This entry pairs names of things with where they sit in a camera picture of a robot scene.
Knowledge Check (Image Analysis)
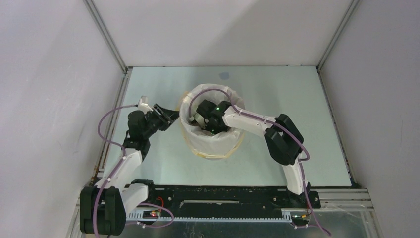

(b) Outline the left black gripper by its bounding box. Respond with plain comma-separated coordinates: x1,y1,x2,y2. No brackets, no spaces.
142,104,182,138

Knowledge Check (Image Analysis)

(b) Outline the translucent cream trash bag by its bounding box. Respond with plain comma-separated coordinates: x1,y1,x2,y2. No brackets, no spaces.
179,84,245,157

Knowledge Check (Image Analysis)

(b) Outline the grey plastic trash bin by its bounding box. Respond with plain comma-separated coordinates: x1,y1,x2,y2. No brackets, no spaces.
198,154,227,161

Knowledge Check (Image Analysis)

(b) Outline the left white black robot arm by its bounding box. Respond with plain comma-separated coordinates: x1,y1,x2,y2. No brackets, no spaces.
80,103,179,237

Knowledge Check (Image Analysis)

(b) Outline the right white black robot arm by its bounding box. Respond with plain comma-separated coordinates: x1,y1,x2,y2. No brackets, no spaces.
190,100,308,207

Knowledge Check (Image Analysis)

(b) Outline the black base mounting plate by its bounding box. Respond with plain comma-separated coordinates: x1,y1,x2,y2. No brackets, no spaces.
146,185,321,221

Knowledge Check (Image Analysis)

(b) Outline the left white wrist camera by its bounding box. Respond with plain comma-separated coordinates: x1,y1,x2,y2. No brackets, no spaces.
137,96,153,114

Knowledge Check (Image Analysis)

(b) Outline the left aluminium floor rail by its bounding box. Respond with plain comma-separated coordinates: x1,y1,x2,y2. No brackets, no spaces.
89,66,133,185

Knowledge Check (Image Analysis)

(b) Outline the left aluminium frame post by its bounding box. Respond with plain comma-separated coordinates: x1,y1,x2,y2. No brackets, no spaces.
83,0,128,74

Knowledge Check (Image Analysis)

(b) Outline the aluminium frame post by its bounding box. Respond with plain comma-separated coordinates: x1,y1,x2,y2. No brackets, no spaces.
83,0,128,74
316,0,361,72

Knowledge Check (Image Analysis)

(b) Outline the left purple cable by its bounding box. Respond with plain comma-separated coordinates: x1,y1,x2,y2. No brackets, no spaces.
93,104,175,238

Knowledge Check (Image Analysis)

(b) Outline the grey slotted cable duct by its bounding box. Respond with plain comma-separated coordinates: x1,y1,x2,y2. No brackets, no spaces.
126,210,293,223

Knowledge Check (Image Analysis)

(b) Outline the right aluminium frame post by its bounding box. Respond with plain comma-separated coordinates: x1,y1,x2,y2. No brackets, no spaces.
316,0,361,72

